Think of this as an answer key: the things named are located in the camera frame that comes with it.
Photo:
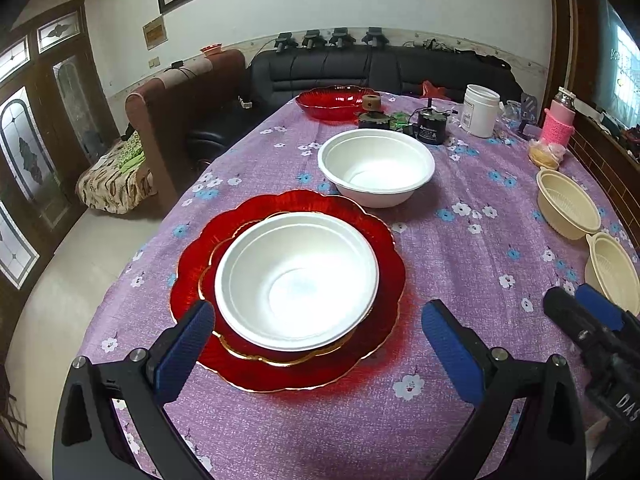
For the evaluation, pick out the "black cylindrical device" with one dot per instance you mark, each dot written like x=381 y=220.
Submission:
x=431 y=124

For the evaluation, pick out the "wooden glass door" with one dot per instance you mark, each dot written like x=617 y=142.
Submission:
x=55 y=123

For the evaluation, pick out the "bag of snacks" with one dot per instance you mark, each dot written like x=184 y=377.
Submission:
x=546 y=155

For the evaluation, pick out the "black pot with wooden spool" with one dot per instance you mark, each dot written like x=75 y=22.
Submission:
x=372 y=116

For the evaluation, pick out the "brown armchair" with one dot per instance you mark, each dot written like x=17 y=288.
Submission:
x=169 y=104

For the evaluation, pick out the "patterned blanket cushion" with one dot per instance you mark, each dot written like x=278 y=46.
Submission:
x=119 y=181

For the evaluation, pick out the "large red scalloped plate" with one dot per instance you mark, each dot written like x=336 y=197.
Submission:
x=246 y=366

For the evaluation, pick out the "black leather sofa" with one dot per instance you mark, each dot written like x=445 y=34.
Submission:
x=273 y=78

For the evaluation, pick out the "red bowl far end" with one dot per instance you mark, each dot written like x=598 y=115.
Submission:
x=339 y=103

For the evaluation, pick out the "pink sleeved glass bottle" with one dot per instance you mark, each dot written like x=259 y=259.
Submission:
x=558 y=125

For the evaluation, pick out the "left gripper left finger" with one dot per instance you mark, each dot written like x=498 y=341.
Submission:
x=89 y=442

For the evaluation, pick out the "large white paper bowl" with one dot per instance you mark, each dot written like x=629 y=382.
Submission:
x=376 y=168

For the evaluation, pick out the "cream plastic bowl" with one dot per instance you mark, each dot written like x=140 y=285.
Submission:
x=610 y=270
x=566 y=207

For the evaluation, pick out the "white plastic jar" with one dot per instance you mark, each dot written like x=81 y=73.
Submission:
x=479 y=111

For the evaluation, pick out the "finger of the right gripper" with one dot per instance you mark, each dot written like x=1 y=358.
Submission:
x=600 y=307
x=575 y=322

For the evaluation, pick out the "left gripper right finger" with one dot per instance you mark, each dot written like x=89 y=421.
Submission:
x=549 y=439

